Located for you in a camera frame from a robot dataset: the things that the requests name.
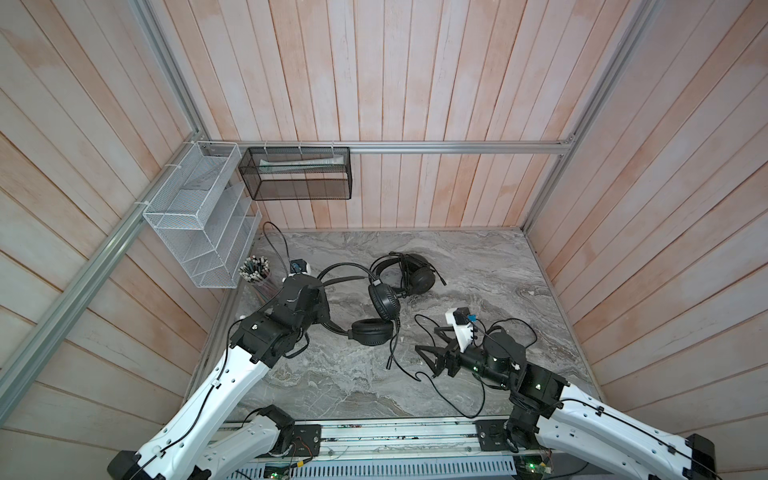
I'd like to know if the headphones black cable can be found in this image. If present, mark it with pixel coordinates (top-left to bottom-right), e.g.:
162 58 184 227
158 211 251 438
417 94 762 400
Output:
383 313 487 420

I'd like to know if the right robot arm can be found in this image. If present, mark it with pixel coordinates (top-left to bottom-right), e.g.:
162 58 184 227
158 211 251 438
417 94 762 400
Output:
415 325 719 479

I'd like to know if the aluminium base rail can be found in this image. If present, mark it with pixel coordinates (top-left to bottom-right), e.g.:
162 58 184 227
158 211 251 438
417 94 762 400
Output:
209 415 646 466

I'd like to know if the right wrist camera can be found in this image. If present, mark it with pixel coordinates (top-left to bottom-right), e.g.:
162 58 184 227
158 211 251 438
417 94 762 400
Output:
445 307 476 353

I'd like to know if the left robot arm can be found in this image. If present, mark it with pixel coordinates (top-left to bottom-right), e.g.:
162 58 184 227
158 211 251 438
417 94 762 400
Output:
107 274 329 479

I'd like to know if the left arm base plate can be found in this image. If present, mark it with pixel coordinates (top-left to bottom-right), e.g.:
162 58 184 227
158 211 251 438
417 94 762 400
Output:
264 424 322 458

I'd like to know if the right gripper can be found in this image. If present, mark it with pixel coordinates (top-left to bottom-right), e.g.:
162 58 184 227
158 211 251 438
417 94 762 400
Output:
418 325 511 389

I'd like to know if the white wire mesh shelf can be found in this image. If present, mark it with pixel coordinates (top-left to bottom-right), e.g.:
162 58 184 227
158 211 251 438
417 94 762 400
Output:
143 141 261 289

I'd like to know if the clear cup of pencils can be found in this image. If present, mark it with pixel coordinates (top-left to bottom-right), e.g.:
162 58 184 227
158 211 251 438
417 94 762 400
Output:
239 255 278 302

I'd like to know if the black mesh wall basket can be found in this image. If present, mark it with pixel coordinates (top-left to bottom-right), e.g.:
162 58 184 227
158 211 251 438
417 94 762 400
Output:
238 146 353 201

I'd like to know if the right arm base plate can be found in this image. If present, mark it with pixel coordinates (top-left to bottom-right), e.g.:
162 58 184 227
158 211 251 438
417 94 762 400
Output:
474 419 520 453

